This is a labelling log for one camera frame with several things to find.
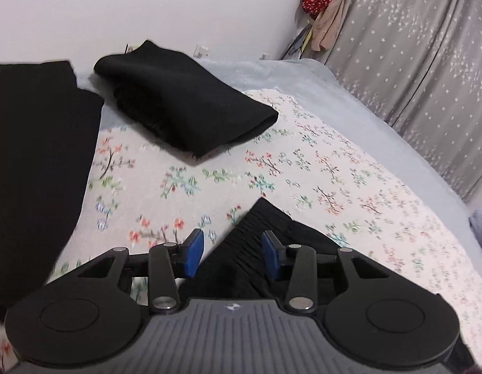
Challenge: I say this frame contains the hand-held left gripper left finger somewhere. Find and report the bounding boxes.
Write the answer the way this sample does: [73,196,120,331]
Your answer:
[75,229,205,314]

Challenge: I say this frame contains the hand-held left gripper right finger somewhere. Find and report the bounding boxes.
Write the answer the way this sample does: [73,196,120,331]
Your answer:
[262,230,386,313]

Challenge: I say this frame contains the black pants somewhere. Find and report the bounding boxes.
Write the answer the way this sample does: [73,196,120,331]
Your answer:
[179,197,477,372]

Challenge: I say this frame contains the floral bed sheet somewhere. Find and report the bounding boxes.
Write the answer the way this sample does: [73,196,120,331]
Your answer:
[0,88,482,374]

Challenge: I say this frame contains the folded black garment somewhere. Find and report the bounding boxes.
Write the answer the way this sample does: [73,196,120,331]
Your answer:
[94,40,279,159]

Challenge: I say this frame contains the black cloth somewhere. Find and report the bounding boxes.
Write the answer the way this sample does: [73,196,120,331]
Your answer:
[0,61,105,320]

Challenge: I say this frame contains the blue blanket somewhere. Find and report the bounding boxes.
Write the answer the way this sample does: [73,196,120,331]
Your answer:
[470,208,482,258]

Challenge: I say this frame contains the dark yellow-edged object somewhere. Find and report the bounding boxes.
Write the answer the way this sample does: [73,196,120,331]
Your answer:
[283,23,314,61]

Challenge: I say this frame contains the pink hanging garment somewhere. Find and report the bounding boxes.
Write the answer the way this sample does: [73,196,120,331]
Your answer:
[311,0,347,52]

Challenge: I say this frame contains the grey star-print curtain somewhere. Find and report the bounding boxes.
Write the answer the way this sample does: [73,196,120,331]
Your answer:
[323,0,482,203]

